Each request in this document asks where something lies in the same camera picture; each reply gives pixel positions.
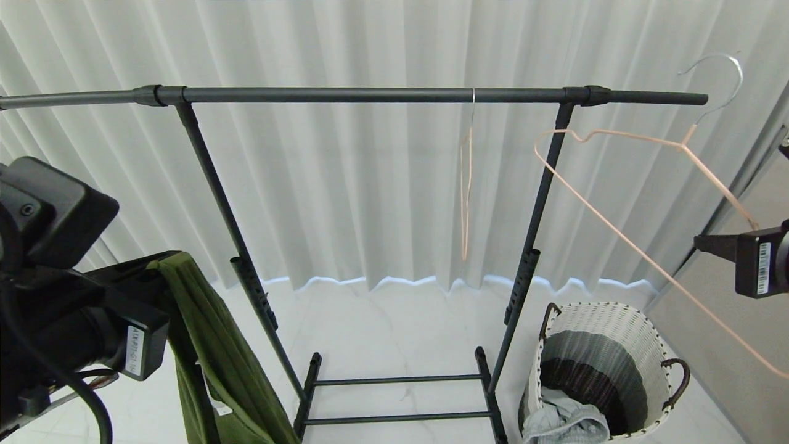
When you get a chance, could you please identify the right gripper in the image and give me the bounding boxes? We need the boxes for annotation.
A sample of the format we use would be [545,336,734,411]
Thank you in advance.
[735,219,789,300]

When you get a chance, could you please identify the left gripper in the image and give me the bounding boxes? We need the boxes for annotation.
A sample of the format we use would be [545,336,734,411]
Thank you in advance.
[0,250,186,401]

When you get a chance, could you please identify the pink clothes hanger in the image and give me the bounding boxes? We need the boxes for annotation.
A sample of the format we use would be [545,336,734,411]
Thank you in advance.
[459,88,476,261]
[533,52,789,380]

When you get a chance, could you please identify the green printed T-shirt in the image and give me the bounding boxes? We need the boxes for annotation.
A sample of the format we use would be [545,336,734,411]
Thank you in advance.
[147,252,301,444]

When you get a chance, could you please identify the white laundry basket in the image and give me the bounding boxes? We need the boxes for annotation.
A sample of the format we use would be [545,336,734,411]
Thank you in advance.
[518,301,691,444]

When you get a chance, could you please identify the black clothes rack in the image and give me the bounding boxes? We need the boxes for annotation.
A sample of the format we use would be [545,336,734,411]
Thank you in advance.
[0,85,709,444]

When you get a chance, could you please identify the pale grey shorts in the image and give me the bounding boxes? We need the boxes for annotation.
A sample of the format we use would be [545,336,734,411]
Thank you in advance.
[523,404,611,444]

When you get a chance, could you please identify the white curtain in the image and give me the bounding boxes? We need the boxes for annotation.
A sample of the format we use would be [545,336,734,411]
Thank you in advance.
[0,0,789,294]

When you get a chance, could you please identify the black cable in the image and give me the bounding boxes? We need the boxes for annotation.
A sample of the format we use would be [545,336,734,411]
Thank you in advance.
[0,203,115,444]

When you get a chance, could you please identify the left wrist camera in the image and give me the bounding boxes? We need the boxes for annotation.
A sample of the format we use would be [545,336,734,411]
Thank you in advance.
[0,156,121,272]

